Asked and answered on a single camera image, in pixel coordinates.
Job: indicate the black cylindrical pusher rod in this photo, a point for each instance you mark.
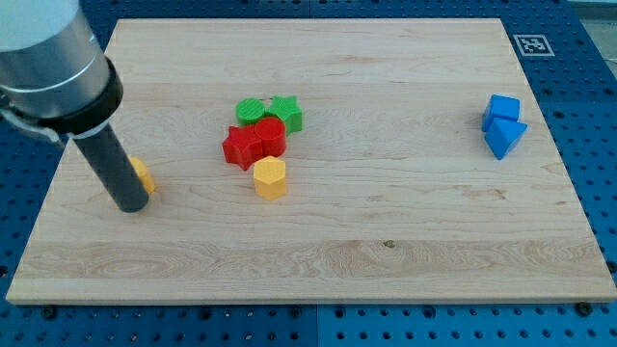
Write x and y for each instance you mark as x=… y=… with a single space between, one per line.
x=109 y=161

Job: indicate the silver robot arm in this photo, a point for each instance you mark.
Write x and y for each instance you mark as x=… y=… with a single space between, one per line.
x=57 y=82

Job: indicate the yellow heart block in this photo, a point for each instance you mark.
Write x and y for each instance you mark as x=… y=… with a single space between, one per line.
x=143 y=173

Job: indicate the yellow hexagon block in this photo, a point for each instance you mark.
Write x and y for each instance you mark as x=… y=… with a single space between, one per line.
x=270 y=178

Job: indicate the red star block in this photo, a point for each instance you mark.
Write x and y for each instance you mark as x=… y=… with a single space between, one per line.
x=242 y=146

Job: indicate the green cylinder block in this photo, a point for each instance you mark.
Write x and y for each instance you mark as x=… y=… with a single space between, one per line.
x=249 y=111

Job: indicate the red cylinder block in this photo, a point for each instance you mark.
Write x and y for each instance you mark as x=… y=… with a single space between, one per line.
x=272 y=133

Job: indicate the green star block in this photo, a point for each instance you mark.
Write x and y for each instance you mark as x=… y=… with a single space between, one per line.
x=286 y=109

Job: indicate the wooden board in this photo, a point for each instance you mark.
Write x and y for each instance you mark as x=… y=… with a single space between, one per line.
x=393 y=195

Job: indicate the blue triangle block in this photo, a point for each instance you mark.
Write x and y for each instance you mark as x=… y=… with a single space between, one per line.
x=503 y=135

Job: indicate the blue cube block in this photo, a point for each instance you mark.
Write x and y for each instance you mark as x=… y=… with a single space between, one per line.
x=500 y=107

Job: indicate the white fiducial marker tag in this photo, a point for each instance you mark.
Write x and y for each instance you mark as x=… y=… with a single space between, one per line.
x=533 y=45

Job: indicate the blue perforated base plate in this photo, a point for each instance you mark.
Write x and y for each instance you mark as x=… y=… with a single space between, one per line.
x=576 y=91

